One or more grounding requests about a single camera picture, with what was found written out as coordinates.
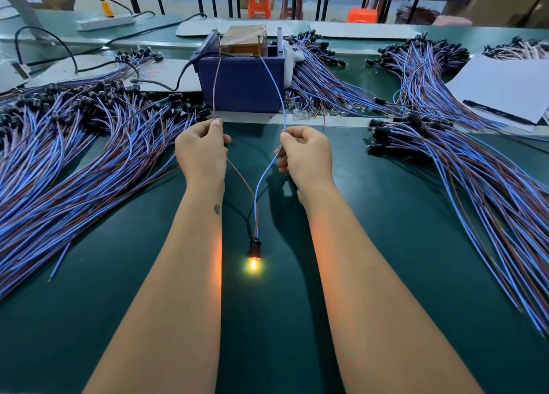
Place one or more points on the black pen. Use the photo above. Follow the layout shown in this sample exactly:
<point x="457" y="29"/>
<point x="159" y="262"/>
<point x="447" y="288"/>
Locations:
<point x="497" y="113"/>

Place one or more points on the grey metal pole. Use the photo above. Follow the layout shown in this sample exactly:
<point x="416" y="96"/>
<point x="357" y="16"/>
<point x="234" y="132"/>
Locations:
<point x="19" y="1"/>

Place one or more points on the person's left hand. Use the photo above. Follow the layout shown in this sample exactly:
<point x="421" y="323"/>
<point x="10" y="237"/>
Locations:
<point x="202" y="156"/>

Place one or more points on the white flat mat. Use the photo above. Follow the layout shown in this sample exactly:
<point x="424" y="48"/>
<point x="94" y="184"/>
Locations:
<point x="204" y="27"/>
<point x="367" y="31"/>
<point x="163" y="73"/>

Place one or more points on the person's right forearm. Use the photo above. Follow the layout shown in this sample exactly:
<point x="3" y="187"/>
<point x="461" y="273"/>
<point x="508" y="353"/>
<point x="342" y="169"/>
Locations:
<point x="386" y="308"/>

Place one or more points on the open cardboard box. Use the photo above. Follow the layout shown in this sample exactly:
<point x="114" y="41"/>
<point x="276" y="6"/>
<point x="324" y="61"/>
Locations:
<point x="55" y="2"/>

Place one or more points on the brown cardboard block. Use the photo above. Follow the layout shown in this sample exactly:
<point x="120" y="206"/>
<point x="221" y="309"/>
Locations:
<point x="243" y="41"/>

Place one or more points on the orange plastic stool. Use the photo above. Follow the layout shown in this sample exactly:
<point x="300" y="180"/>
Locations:
<point x="362" y="16"/>
<point x="259" y="1"/>

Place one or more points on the white power strip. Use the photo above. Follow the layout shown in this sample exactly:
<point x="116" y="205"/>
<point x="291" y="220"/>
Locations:
<point x="105" y="22"/>

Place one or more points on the pink plastic stool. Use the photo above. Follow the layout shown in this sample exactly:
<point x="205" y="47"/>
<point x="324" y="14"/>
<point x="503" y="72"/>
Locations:
<point x="453" y="19"/>

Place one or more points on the blue plastic tester box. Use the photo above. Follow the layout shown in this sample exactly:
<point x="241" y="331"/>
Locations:
<point x="249" y="85"/>

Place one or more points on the white paper sheet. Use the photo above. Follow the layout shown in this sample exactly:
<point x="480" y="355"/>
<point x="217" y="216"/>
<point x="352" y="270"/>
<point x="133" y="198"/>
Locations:
<point x="506" y="87"/>

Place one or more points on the orange plug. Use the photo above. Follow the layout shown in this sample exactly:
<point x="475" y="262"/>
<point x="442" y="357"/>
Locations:
<point x="106" y="9"/>

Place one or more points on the person's left forearm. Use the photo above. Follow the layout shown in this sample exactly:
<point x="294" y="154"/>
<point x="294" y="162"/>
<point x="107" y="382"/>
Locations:
<point x="154" y="303"/>

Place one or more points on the person's right hand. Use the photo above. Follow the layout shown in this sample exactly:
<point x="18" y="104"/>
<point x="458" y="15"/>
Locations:
<point x="307" y="162"/>

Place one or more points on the white plastic device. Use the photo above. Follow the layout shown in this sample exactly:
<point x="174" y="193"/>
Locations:
<point x="10" y="76"/>

